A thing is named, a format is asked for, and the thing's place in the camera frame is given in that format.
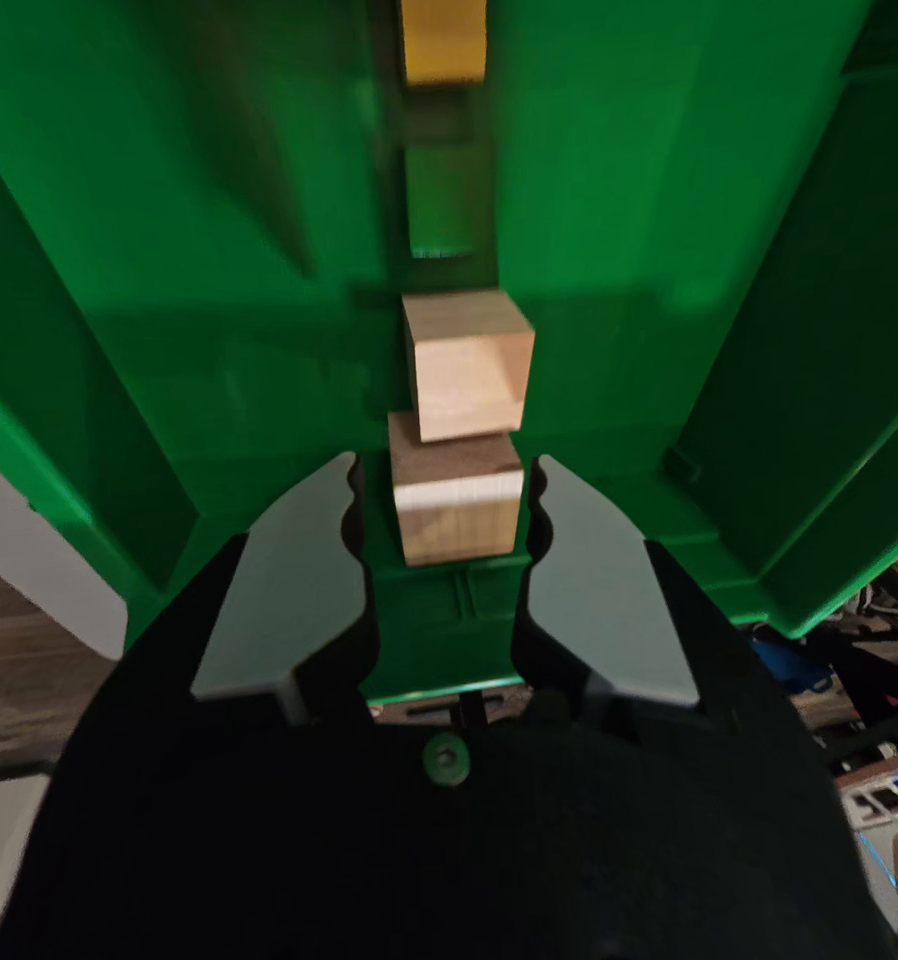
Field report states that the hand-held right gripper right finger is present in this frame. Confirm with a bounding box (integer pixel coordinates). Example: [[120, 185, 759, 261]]
[[510, 453, 701, 710]]

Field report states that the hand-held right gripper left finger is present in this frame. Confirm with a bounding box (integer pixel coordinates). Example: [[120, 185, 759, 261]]
[[190, 452, 382, 723]]

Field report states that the large plain wooden cube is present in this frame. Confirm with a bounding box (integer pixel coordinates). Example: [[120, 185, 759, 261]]
[[387, 411, 526, 568], [401, 288, 537, 444]]

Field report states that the green plastic bin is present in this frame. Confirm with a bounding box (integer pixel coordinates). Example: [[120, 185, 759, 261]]
[[0, 0, 898, 706]]

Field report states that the green wooden cube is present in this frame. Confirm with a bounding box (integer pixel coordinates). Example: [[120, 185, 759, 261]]
[[404, 142, 496, 260]]

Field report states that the small yellow wooden cube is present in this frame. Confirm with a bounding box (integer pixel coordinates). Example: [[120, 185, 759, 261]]
[[400, 0, 488, 85]]

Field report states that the blue rounded object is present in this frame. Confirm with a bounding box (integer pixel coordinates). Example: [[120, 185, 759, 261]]
[[751, 637, 834, 696]]

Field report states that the white blue printed box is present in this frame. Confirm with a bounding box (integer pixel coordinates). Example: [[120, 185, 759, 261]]
[[839, 757, 898, 935]]

